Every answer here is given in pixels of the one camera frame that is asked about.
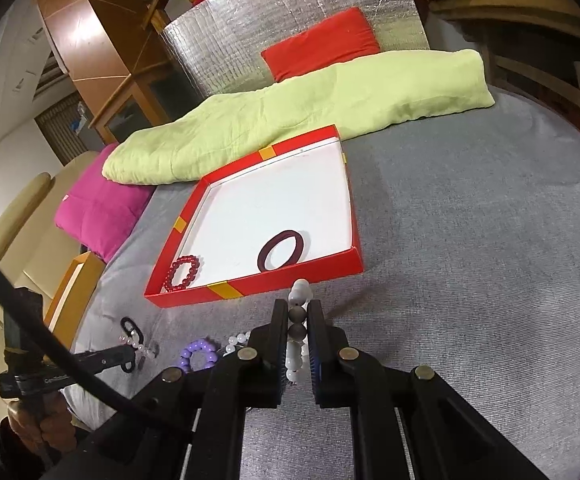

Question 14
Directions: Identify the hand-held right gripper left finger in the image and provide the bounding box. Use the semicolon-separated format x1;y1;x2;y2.
77;299;291;480

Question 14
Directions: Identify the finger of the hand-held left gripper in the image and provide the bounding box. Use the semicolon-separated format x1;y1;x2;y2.
72;344;138;377

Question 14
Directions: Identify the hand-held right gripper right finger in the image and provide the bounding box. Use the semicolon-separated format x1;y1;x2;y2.
307;301;551;480

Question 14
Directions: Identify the black hair tie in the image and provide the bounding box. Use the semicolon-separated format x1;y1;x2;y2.
120;316;144;341

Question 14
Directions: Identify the clear pink beaded bracelet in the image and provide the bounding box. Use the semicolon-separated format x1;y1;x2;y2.
118;335;159;361

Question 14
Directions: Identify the small pale beaded bracelet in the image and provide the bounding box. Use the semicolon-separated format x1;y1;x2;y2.
222;331;251;357

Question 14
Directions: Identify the white and brown beaded bracelet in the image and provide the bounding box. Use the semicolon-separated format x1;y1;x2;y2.
284;279;313;386

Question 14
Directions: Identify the purple beaded bracelet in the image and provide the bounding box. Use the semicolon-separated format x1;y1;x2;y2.
179;340;218;372

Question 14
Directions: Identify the red cardboard box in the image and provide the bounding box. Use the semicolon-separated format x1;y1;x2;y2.
144;125;365;309

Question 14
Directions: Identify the person's left hand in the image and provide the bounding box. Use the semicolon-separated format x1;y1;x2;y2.
8;392;78;461

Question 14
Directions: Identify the dark red bangle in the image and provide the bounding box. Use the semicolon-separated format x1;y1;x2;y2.
257;230;307;272

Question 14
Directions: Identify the beige sofa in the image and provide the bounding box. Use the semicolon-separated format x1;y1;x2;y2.
0;172;105;411

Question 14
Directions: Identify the pink cushion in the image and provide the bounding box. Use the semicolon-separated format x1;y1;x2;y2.
54;142;155;265

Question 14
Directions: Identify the brown louvred panel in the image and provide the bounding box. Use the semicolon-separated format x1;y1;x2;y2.
34;92;100;166

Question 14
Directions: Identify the light green blanket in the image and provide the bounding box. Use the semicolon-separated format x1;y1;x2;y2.
102;49;496;186

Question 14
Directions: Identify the wooden cabinet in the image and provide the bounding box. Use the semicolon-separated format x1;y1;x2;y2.
34;0;195;146

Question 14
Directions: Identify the silver foil mat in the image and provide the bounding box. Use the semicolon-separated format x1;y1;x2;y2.
162;0;431;106

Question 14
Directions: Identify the wooden shelf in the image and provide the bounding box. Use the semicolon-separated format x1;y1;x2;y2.
427;0;580;126

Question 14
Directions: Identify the black cable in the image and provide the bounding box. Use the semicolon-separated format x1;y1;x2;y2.
0;230;195;433

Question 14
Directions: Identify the red beaded bracelet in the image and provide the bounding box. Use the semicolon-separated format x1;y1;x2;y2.
164;255;203;292

